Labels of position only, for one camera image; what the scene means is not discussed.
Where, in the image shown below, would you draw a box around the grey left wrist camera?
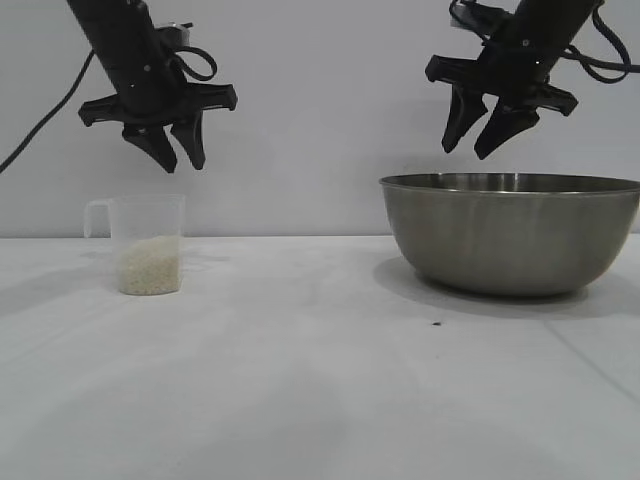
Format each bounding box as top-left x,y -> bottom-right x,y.
154,21 -> 195,47

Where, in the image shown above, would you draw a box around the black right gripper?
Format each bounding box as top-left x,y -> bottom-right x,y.
425,24 -> 580,162

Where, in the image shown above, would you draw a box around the translucent plastic measuring cup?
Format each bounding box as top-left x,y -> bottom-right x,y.
83,193 -> 187,296

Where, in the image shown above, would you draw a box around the long black left arm cable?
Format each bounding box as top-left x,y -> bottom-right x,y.
0,48 -> 96,174

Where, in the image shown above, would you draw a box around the white rice grains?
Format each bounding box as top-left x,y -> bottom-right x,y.
118,234 -> 181,296

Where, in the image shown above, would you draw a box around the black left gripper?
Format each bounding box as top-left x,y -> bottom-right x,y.
78,22 -> 238,175

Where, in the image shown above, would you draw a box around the looped black left wrist cable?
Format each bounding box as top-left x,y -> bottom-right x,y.
167,45 -> 219,82

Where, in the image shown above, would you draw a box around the stainless steel mixing bowl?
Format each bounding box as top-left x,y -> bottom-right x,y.
378,172 -> 640,297

